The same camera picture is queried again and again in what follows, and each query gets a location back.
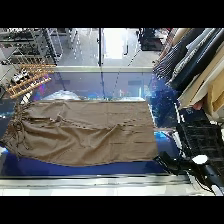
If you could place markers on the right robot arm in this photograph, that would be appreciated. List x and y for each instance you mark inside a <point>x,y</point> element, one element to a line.
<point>203,170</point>

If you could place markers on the brown pants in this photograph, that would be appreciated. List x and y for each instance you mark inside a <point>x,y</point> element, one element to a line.
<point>90,133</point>

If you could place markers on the blue striped shirt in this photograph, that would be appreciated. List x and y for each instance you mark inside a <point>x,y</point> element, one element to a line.
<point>170,60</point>

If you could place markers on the beige garment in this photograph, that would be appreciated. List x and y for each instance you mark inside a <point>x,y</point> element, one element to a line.
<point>201,87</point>

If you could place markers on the black checked garment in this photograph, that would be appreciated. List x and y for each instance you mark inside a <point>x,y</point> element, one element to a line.
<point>203,140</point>

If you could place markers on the yellow garment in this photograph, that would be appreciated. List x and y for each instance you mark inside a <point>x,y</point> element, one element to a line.
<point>217,95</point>

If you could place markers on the silver frame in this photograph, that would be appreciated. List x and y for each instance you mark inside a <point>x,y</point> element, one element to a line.
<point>93,185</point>

